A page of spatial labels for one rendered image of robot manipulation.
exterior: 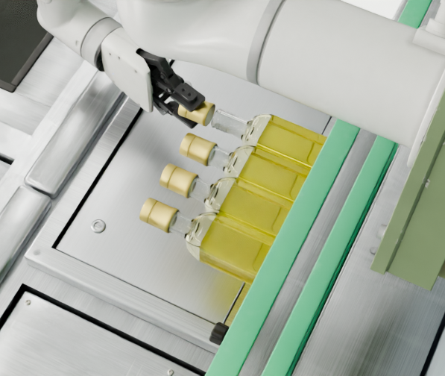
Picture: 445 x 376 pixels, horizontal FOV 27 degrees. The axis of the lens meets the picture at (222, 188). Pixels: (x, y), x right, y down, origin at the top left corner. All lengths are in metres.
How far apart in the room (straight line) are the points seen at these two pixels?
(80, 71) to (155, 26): 0.76
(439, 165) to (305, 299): 0.43
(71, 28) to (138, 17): 0.59
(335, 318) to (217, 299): 0.34
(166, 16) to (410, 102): 0.22
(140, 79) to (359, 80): 0.62
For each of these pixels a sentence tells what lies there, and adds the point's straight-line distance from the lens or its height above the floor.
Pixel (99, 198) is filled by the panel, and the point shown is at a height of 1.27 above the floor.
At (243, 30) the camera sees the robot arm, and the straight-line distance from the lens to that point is 0.79.
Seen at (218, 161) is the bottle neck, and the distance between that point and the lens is 1.30.
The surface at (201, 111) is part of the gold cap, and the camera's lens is 1.33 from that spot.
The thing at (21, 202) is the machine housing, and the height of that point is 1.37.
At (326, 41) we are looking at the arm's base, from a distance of 0.78.
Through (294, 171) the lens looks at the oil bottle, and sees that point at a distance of 1.27.
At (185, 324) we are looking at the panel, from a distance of 1.33.
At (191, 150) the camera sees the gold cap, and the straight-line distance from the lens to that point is 1.30.
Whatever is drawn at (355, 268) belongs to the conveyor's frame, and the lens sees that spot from 1.07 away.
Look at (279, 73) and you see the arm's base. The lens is 0.79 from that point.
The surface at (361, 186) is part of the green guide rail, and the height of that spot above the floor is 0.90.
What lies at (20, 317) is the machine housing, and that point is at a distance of 1.40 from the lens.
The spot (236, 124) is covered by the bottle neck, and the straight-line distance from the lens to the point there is 1.32.
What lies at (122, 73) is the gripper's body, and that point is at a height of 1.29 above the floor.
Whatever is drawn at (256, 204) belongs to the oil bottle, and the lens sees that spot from 1.24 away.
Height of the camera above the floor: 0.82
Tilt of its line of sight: 12 degrees up
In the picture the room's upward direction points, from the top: 66 degrees counter-clockwise
